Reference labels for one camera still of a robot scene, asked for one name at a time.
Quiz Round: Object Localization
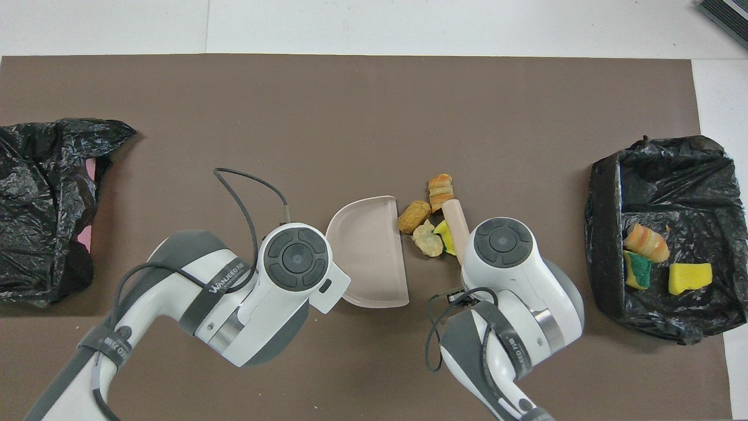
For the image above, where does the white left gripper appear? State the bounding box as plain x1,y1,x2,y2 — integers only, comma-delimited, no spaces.
308,263,352,315

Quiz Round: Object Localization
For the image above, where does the beige plastic dustpan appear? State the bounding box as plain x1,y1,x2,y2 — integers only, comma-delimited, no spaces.
325,195,410,309

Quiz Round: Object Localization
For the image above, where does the pale bread piece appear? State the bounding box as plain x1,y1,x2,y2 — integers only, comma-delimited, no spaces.
412,219,445,258

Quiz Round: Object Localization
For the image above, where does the brown oval bread roll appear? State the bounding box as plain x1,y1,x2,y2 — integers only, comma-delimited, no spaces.
398,200,432,235

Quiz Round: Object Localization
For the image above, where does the yellow green sponge piece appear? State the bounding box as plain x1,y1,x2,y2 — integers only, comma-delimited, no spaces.
432,219,458,256

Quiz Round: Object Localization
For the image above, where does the beige hand brush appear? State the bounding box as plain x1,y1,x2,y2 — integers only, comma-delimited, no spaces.
442,199,470,265

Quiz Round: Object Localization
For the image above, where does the golden croissant bread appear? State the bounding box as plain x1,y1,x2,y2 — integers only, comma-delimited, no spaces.
428,174,455,213

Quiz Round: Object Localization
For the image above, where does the striped croissant bread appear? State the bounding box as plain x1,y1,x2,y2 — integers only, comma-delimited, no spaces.
623,223,670,264

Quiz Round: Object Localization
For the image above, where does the pink plastic bin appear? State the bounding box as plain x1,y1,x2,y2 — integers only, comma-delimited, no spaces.
77,158,98,253

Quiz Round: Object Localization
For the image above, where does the bin lined with black bag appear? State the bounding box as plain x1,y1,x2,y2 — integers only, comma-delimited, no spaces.
584,135,748,346

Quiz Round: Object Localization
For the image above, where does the crumpled black trash bag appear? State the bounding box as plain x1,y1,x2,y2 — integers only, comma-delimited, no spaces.
0,118,138,309

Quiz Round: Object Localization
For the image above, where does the brown table mat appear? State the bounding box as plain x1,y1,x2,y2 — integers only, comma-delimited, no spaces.
0,54,733,421

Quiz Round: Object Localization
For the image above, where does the grey ribbed device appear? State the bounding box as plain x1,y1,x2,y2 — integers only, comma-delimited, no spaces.
697,0,748,50

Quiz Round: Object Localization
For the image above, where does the left arm cable with straps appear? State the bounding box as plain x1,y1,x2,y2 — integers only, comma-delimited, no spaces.
79,167,292,421

